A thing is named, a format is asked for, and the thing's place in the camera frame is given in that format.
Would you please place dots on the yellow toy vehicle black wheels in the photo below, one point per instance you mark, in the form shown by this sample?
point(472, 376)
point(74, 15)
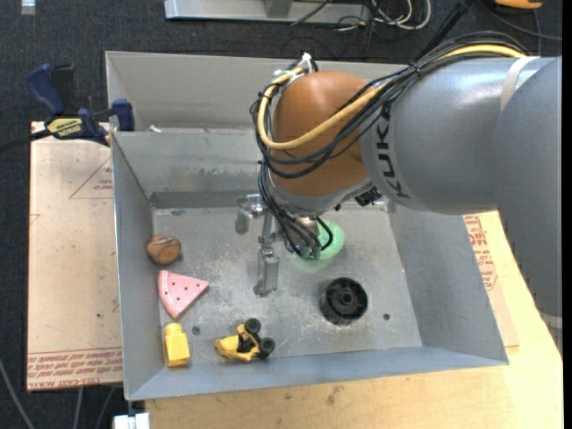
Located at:
point(243, 344)

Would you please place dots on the brown round toy bun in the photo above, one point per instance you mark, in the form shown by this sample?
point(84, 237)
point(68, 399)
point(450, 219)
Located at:
point(163, 249)

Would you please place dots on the pink toy watermelon slice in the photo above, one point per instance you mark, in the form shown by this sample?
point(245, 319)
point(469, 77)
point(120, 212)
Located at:
point(178, 291)

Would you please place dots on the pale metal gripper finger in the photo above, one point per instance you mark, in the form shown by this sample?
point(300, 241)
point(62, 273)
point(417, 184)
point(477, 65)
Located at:
point(267, 271)
point(242, 222)

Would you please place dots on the grey metal bin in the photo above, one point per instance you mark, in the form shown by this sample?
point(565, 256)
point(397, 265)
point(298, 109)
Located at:
point(223, 284)

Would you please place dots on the brown cardboard board red print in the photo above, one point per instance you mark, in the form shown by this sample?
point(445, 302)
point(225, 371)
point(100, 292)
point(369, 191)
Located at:
point(71, 257)

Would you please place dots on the black round spool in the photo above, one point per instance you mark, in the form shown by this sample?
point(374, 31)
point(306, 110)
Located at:
point(343, 301)

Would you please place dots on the light green round disc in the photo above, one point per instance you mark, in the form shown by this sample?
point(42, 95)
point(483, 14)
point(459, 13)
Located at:
point(335, 238)

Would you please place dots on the yellow toy block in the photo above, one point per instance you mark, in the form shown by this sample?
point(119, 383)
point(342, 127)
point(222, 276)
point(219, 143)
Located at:
point(175, 346)

